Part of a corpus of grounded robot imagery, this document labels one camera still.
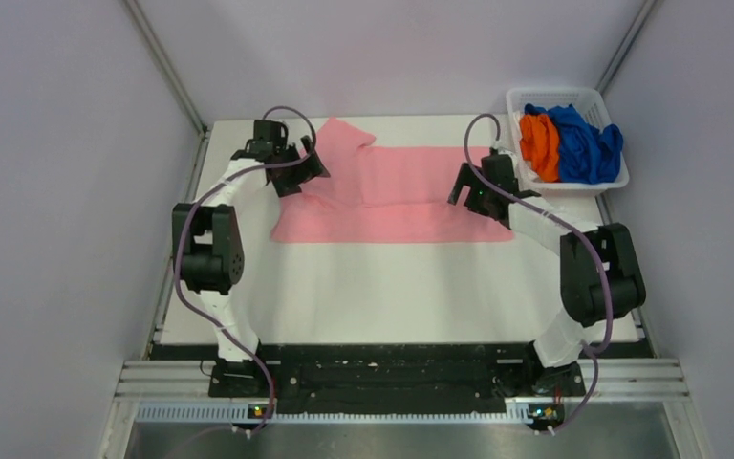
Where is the left aluminium corner post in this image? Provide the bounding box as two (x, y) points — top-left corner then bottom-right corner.
(120, 0), (210, 137)

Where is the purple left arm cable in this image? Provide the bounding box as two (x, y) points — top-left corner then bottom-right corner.
(173, 105), (319, 438)

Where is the pink t shirt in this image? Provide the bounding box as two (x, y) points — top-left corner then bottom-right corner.
(271, 118), (513, 244)

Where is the orange t shirt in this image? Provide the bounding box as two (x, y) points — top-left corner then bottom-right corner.
(519, 113), (560, 183)

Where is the aluminium corner post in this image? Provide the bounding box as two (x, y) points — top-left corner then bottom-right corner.
(120, 0), (210, 137)
(595, 0), (662, 95)

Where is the aluminium frame rail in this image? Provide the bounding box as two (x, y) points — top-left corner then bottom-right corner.
(592, 359), (690, 403)

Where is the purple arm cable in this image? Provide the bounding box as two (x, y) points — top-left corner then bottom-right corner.
(173, 105), (319, 438)
(464, 113), (615, 438)

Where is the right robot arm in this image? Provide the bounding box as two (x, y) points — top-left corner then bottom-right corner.
(448, 150), (646, 394)

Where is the white slotted cable duct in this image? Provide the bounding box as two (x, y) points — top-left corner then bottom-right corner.
(135, 402), (558, 426)

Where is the blue t shirt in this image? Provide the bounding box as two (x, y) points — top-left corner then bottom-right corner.
(524, 103), (624, 185)

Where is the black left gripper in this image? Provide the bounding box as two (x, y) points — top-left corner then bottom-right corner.
(271, 135), (328, 197)

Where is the right aluminium corner post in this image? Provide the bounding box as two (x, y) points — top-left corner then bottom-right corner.
(595, 0), (662, 95)

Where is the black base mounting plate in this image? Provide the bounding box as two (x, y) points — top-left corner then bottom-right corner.
(149, 342), (649, 418)

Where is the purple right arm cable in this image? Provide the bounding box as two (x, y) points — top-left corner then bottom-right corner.
(464, 113), (615, 438)

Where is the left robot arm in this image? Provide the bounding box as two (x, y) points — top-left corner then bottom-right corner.
(171, 118), (329, 396)

